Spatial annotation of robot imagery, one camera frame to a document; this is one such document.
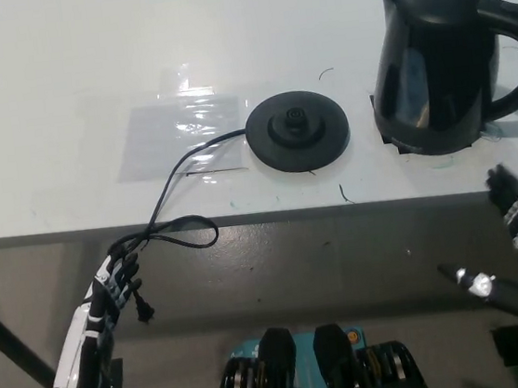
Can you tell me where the white and black left hand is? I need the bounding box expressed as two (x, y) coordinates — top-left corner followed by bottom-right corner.
(16, 248), (155, 388)

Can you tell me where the black power cord with plug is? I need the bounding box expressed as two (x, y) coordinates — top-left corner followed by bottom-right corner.
(94, 127), (270, 328)

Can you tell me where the black electric kettle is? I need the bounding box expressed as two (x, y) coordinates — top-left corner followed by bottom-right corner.
(360, 0), (518, 164)

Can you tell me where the black tape patch on desk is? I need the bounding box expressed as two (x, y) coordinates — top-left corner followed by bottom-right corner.
(367, 82), (486, 161)

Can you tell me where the round black kettle base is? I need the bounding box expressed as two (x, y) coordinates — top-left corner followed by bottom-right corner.
(241, 84), (356, 178)

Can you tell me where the clear plastic sheet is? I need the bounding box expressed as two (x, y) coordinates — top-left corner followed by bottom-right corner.
(107, 56), (251, 185)

